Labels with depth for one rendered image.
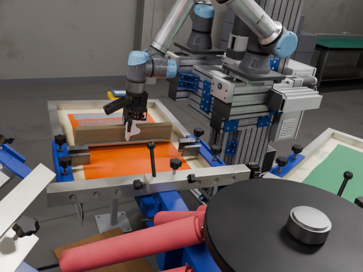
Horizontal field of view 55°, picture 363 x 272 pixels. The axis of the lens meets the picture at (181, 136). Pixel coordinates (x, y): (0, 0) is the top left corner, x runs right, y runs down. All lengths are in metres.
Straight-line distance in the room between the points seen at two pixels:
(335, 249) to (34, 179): 0.67
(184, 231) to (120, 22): 4.88
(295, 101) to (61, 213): 1.76
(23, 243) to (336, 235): 0.55
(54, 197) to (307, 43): 5.43
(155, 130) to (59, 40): 3.81
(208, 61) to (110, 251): 1.61
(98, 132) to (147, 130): 0.21
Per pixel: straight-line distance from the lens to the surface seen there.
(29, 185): 0.90
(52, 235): 2.52
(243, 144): 2.16
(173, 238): 0.65
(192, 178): 1.12
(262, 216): 0.59
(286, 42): 1.60
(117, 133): 1.46
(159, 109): 1.86
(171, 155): 1.47
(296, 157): 1.56
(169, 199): 1.06
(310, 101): 1.89
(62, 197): 1.09
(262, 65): 1.73
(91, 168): 1.35
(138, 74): 1.36
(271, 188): 0.66
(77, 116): 1.77
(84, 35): 5.26
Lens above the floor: 1.65
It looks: 25 degrees down
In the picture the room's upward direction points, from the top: 8 degrees clockwise
